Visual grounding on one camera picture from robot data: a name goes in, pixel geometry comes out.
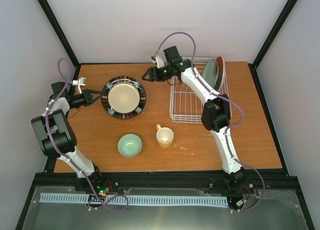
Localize black rimmed beige plate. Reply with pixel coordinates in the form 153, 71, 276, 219
100, 76, 147, 120

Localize mint plate with flower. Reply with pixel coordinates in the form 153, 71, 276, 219
201, 59, 221, 91

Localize red teal flower plate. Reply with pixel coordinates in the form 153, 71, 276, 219
213, 56, 226, 92

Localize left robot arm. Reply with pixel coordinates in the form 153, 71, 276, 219
31, 82, 104, 191

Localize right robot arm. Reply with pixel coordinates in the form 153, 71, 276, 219
141, 46, 244, 190

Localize mint green bowl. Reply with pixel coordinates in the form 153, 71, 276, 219
117, 134, 143, 157

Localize yellow mug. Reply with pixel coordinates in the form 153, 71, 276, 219
156, 124, 174, 148

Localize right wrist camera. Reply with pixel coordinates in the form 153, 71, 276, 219
151, 55, 165, 69

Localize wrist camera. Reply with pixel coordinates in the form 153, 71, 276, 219
71, 77, 87, 94
151, 55, 165, 69

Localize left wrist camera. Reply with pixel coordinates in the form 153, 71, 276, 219
71, 77, 87, 94

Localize white wire dish rack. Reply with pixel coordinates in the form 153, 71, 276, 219
169, 57, 229, 123

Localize left black frame post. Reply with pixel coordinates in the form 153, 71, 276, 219
37, 0, 80, 67

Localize black frame post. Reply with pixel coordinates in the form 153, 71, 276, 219
37, 0, 80, 67
252, 0, 298, 70

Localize light blue cable duct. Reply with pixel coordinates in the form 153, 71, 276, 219
39, 193, 228, 207

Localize right black frame post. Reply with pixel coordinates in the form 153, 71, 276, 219
252, 0, 298, 70

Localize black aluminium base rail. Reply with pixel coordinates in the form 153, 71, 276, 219
32, 171, 308, 198

